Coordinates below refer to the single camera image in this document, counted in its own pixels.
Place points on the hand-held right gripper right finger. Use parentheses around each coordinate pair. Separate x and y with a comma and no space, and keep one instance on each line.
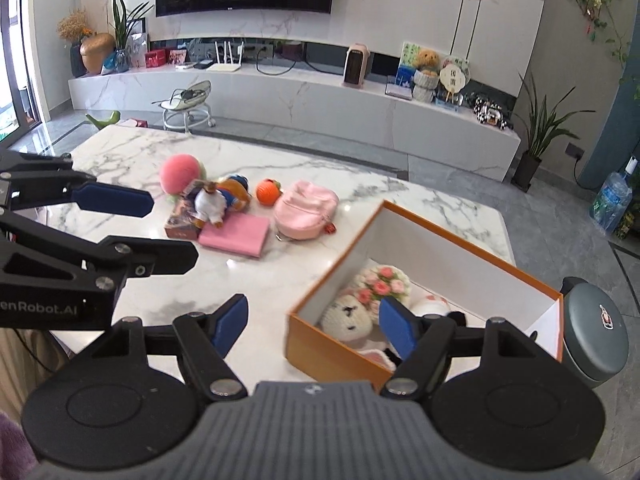
(397,329)

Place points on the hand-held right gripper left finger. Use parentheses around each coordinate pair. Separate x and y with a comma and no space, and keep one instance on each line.
(230,324)

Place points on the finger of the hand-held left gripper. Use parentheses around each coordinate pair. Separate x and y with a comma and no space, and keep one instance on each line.
(114,199)
(160,259)

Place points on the orange cardboard box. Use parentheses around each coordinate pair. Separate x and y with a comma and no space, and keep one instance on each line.
(480,265)

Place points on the pink white knitted toy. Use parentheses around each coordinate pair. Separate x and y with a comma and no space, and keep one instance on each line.
(376,357)

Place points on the white pink round toy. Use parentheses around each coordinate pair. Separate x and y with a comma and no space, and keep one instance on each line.
(430,306)

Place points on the colourful printed box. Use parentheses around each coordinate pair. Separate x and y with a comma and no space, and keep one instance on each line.
(181,225)

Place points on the crochet pink flower bouquet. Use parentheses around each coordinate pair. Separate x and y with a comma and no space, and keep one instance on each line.
(382,282)

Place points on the white crochet bear plush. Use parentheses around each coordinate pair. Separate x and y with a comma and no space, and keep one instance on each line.
(347,317)

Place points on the pink round plush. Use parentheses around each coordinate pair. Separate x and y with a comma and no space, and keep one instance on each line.
(181,172)

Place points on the white brown plush doll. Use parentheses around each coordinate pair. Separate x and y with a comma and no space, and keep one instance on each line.
(209,205)

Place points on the green plastic toy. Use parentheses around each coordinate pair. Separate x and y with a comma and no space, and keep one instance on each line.
(102,120)

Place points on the blue orange duck plush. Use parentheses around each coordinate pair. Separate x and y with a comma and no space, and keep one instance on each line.
(236,191)

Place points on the white wheeled baby rocker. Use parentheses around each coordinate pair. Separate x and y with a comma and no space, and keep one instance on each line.
(187,102)

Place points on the orange plush toy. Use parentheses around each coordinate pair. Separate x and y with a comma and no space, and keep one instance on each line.
(268,192)

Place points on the purple cloth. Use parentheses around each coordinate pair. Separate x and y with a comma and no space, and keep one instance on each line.
(15,440)

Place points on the pink backpack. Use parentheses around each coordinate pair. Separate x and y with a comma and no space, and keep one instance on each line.
(302,207)

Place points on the red gift box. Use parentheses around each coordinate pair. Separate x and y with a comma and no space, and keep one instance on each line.
(156,58)

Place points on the gold vase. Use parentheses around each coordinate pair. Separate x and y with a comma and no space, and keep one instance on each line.
(97,52)

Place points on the red photo card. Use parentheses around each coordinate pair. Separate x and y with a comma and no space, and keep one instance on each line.
(177,57)

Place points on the black set-top box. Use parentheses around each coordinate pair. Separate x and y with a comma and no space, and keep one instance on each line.
(202,64)

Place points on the green plant in glass vase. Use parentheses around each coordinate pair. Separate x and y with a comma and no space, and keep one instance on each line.
(122,35)

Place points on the white router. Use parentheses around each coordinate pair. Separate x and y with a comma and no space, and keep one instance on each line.
(225,66)

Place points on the dried flowers in dark vase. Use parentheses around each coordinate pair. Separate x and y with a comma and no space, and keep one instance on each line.
(75,25)

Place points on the marble television console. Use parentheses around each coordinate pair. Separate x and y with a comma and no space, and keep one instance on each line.
(325,102)

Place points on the black white spotted toy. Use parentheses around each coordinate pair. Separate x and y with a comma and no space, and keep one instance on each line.
(492,112)

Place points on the potted green plant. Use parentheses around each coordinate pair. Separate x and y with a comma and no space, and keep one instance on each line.
(537,130)

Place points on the blue water bottle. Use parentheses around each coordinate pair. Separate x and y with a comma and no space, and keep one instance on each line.
(612,200)

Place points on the round paper fan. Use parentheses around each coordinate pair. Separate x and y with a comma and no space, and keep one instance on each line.
(454,77)

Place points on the brown teddy bear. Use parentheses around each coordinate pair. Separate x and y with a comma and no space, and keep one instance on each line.
(426,72)

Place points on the pink space heater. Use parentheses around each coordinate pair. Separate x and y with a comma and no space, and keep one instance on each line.
(356,66)

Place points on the painted picture board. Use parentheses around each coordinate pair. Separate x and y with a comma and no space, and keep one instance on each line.
(407,62)

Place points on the hanging vine plant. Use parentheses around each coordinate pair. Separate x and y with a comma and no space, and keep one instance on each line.
(602,20)

